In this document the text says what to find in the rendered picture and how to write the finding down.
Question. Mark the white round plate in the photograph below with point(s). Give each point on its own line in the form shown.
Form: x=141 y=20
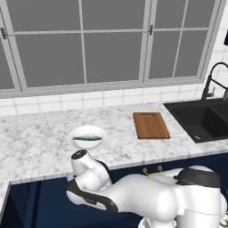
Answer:
x=87 y=144

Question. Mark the black wall fitting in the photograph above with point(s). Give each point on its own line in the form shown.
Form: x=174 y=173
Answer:
x=226 y=38

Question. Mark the navy drawer front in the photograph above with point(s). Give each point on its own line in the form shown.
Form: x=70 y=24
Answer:
x=130 y=171

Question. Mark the black spring tap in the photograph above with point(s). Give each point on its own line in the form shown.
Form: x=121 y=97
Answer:
x=208 y=83

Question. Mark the grey framed window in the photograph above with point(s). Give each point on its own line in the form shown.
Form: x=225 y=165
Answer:
x=112 y=53

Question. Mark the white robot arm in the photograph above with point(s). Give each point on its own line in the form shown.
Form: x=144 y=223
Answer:
x=154 y=196

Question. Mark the black window hinge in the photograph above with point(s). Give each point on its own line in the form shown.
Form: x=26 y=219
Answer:
x=3 y=33
x=150 y=29

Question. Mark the brown wooden cutting board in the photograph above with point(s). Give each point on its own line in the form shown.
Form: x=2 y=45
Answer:
x=150 y=126

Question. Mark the brass drawer knob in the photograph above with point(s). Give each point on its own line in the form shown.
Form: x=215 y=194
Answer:
x=145 y=170
x=159 y=168

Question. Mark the grey blue fish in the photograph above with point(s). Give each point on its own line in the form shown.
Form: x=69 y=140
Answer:
x=86 y=137

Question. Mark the navy cupboard front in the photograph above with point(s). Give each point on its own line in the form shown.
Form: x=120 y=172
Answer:
x=38 y=205

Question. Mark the black sink basin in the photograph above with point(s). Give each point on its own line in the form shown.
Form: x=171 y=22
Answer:
x=205 y=121

